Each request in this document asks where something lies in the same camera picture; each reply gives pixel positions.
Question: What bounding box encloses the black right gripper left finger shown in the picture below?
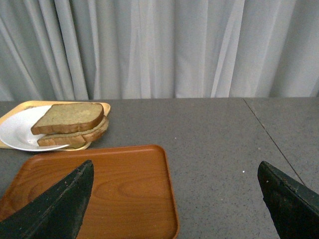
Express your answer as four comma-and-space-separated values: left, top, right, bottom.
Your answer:
0, 160, 94, 239

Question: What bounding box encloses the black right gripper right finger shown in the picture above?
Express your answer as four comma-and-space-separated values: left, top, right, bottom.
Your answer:
257, 161, 319, 239

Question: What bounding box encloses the bread slice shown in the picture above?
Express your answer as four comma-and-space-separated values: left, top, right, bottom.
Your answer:
37, 117, 109, 146
31, 103, 104, 135

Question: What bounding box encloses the white round plate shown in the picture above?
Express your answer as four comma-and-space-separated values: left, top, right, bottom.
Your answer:
0, 106, 68, 152

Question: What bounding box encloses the brown wooden tray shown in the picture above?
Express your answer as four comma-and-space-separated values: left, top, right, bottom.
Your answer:
0, 145, 179, 239

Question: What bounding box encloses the yellow bear tray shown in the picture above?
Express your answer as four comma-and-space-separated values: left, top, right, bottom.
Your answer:
0, 101, 111, 152

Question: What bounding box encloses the white curtain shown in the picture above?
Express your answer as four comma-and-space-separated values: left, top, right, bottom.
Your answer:
0, 0, 319, 101

